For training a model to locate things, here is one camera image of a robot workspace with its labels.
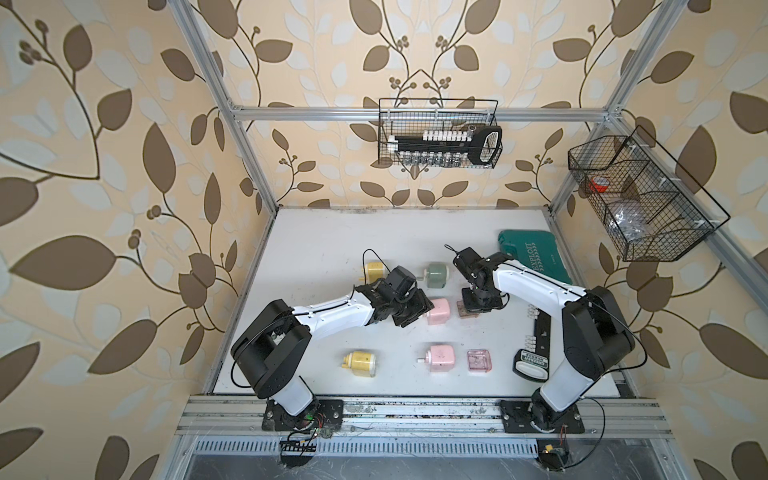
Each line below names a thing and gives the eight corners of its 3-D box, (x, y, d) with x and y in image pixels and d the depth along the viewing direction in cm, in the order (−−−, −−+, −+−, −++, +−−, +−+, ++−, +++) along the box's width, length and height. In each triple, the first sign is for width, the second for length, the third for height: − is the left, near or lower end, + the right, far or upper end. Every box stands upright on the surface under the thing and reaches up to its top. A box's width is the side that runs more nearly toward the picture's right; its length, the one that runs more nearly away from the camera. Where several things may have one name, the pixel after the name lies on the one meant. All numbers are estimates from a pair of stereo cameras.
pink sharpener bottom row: (417, 373, 83) (418, 365, 77) (416, 353, 86) (417, 344, 81) (452, 373, 83) (456, 365, 77) (449, 353, 86) (453, 344, 81)
